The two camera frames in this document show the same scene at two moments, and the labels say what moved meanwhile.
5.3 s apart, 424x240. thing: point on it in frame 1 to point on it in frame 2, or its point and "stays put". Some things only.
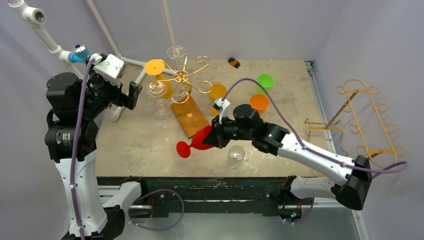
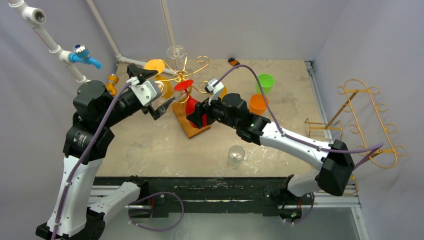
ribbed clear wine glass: x=177 y=52 stays put
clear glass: x=236 y=154 stays put
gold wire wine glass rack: x=187 y=111 stays put
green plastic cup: x=267 y=80 stays put
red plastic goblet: x=183 y=149 to x=183 y=85
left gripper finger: x=129 y=101 to x=157 y=113
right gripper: x=217 y=131 to x=201 y=111
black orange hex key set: x=234 y=62 stays put
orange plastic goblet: x=259 y=102 stays put
